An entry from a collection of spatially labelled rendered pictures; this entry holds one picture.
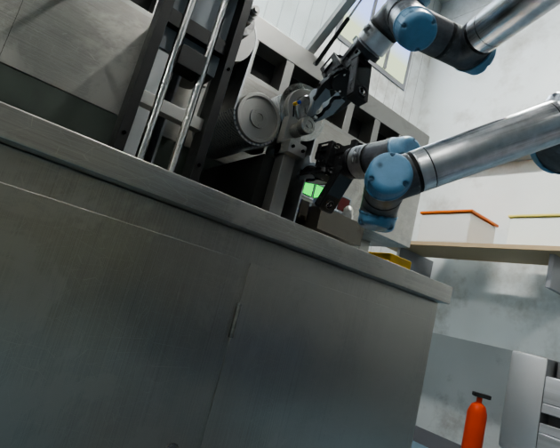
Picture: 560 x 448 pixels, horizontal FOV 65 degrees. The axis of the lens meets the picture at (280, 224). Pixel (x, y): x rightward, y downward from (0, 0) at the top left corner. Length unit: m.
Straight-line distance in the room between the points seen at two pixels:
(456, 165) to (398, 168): 0.10
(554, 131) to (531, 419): 0.51
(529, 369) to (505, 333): 3.38
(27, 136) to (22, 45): 0.70
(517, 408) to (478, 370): 3.43
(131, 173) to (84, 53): 0.73
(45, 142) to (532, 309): 3.57
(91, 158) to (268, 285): 0.34
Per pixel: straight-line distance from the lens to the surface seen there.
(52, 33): 1.31
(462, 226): 3.58
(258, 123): 1.07
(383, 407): 0.99
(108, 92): 1.30
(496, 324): 3.91
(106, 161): 0.61
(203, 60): 0.88
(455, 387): 4.01
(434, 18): 0.96
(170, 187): 0.63
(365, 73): 1.07
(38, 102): 1.26
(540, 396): 0.49
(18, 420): 0.66
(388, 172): 0.74
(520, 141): 0.83
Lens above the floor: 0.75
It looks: 11 degrees up
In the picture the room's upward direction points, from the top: 15 degrees clockwise
